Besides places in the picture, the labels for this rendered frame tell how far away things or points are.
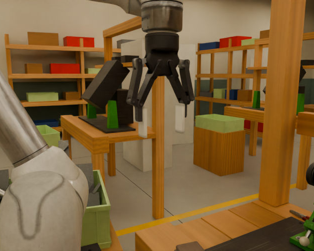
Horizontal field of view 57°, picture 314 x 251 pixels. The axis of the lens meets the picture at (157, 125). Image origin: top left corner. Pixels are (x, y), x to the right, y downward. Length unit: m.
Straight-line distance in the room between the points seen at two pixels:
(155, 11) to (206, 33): 8.52
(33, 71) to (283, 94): 5.92
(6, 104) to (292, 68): 1.01
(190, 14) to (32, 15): 4.20
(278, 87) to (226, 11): 8.52
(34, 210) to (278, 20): 1.07
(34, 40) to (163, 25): 6.20
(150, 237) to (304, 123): 0.75
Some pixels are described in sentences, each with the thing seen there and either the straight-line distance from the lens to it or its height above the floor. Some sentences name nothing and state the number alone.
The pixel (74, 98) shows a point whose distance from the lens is 6.86.
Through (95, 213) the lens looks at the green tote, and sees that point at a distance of 1.11.
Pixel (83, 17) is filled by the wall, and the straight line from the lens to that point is 7.56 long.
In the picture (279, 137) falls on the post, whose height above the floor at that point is 1.18.
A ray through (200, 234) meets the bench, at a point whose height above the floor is 0.88.
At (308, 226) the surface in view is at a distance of 1.01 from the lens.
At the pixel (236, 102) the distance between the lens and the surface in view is 6.58.
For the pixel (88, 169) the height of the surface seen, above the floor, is 1.00.
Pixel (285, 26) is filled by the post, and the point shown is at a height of 1.61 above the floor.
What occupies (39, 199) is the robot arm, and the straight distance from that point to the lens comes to 0.62.
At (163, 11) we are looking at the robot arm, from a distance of 0.63.
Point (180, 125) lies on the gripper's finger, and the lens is 0.69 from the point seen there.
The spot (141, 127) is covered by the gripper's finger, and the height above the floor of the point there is 1.31.
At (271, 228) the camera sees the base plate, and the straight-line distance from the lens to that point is 1.14.
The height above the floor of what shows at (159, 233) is 0.90.
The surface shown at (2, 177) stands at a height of 1.01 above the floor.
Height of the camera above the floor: 1.43
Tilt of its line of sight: 10 degrees down
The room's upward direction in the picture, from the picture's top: straight up
